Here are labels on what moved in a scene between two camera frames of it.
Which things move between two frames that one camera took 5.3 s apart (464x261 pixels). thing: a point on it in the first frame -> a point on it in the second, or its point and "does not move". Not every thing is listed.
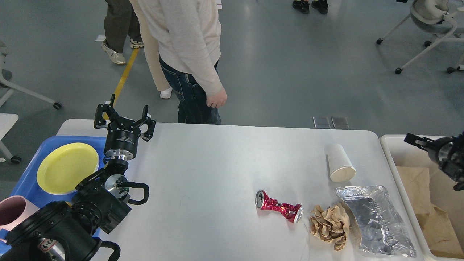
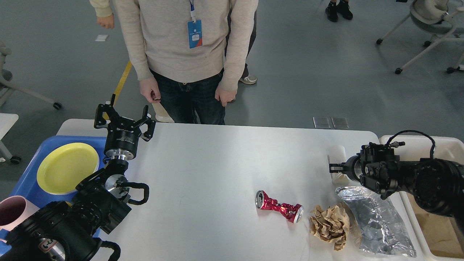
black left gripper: (121, 140) does not move
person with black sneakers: (303, 5) -> (343, 8)
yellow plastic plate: (63, 167) does not move
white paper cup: (341, 168) does not move
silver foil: (381, 229) does not move
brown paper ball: (331, 224) does not move
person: (152, 44) -> (102, 9)
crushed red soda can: (294, 212) does not move
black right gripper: (433, 146) -> (353, 167)
